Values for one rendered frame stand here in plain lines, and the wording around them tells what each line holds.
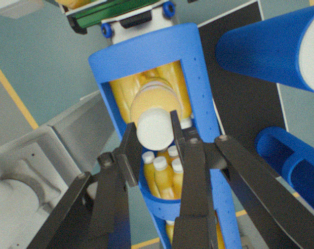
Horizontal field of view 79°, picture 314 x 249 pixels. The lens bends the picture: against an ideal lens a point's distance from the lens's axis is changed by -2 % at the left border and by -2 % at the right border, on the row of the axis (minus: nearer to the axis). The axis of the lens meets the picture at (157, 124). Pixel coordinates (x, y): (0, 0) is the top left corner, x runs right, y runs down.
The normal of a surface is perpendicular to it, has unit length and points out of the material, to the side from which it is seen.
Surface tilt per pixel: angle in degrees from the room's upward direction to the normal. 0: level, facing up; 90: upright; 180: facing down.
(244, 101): 0
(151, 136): 0
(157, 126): 0
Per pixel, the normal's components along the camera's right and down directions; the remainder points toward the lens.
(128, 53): -0.14, 0.39
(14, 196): 0.64, -0.74
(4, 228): 0.96, -0.21
